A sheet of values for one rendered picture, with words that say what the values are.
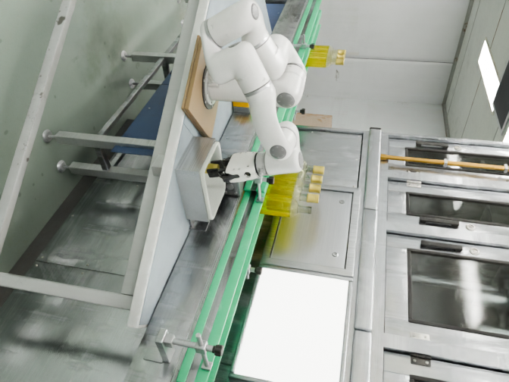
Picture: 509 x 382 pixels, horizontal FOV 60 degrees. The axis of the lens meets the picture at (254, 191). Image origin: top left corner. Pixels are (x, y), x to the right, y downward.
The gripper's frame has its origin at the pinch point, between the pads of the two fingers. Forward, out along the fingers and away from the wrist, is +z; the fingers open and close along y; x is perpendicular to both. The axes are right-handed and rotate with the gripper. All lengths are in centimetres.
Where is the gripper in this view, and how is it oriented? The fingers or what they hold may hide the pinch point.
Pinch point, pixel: (215, 168)
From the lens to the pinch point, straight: 141.8
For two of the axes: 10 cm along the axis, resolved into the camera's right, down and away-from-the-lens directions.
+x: -3.0, -7.4, -6.0
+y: 2.3, -6.7, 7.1
